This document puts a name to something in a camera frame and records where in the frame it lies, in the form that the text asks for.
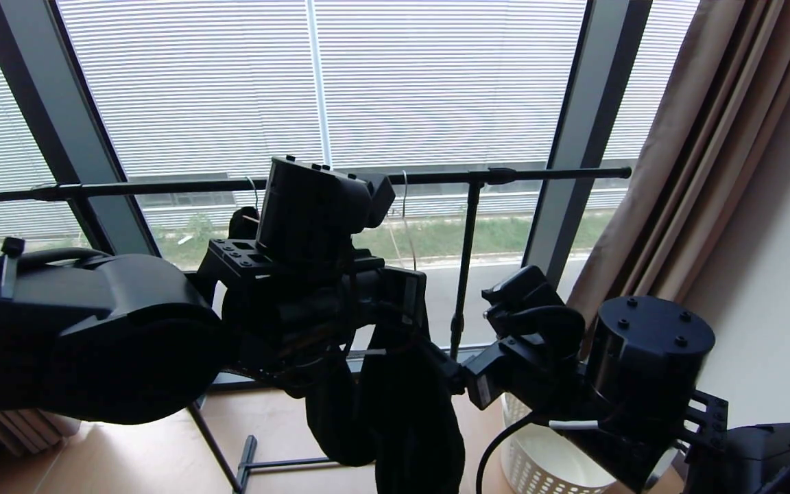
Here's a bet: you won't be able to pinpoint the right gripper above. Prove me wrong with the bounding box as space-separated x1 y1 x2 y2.
462 340 584 414

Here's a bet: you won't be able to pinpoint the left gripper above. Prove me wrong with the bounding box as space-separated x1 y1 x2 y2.
340 264 429 338

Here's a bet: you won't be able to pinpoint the black garment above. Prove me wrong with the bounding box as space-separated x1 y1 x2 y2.
304 271 468 494

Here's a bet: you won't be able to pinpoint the black shorts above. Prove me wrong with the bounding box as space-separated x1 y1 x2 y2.
228 206 262 242

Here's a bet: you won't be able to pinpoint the white laundry basket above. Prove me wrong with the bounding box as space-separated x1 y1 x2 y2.
500 392 684 494

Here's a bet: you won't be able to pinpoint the black clothes rack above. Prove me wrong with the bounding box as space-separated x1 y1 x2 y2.
0 167 632 494

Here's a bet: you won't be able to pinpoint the window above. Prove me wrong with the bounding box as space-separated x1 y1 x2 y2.
0 0 701 393

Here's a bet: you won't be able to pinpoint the brown curtain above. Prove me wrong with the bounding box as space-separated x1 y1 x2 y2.
565 0 790 330
0 408 82 458

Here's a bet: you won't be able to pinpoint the black cable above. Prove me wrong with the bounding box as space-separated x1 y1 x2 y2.
475 410 548 494
0 237 111 275

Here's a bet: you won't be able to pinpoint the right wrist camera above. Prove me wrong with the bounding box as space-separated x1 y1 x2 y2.
481 266 586 361

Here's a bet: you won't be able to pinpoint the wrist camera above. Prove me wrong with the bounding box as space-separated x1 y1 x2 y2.
481 266 586 361
359 174 396 229

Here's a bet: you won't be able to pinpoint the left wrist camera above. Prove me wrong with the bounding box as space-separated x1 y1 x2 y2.
359 174 396 229

